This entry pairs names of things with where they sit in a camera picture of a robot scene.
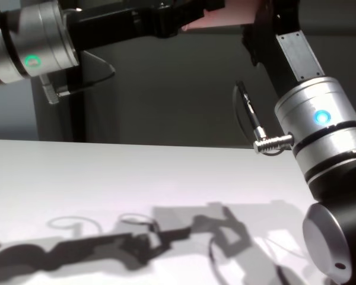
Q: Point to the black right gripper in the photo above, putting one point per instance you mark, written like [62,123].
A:
[267,53]

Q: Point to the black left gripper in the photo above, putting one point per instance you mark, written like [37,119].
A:
[112,26]

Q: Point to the pink plastic cup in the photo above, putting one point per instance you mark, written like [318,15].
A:
[225,20]

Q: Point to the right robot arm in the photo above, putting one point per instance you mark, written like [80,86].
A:
[320,133]

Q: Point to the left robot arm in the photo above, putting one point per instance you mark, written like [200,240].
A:
[32,38]

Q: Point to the black vertical post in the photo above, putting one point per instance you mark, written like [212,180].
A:
[77,118]

